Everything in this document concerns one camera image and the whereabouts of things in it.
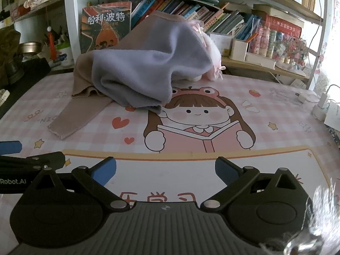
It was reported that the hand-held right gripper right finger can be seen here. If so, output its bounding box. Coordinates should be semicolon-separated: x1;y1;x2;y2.
200;157;306;213

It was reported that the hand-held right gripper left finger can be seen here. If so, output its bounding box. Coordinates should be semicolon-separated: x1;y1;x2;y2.
25;157;132;213

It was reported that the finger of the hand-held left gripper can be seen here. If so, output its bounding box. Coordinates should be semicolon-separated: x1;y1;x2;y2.
0;140;22;155
0;151;66;175

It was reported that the lavender and beige sweater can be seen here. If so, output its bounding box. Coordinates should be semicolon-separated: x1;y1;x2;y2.
48;11;216;140

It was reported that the cartoon girl desk mat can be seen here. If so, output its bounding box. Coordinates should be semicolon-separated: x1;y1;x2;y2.
0;72;340;245

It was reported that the dark metal pot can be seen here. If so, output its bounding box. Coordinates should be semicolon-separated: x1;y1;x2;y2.
5;58;25;81

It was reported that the metal bowl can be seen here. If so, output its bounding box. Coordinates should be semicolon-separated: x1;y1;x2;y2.
18;42;43;55

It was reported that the white cup green lid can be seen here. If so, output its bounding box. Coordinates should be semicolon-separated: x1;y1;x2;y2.
54;44;75;67

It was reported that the pink white plush rabbit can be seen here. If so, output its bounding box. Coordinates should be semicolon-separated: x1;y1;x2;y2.
186;20;227;82

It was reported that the red tassel ornament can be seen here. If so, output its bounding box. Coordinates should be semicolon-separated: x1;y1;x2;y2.
45;27;58;62

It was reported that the white low tray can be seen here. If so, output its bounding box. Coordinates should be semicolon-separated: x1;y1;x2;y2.
246;52;277;68

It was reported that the white pen holder box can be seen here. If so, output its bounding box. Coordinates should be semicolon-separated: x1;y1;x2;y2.
230;38;250;61

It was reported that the row of decorative tubes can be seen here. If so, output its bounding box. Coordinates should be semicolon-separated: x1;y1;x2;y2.
248;23;309;65

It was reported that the white shelf unit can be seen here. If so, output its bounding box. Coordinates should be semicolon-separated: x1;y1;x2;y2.
64;0;330;91

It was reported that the large dragon cover book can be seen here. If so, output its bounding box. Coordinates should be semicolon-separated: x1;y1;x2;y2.
80;1;132;55

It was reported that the red box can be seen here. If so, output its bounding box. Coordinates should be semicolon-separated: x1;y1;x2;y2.
262;14;303;39

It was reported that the row of upright books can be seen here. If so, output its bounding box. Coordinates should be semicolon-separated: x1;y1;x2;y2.
130;0;262;41

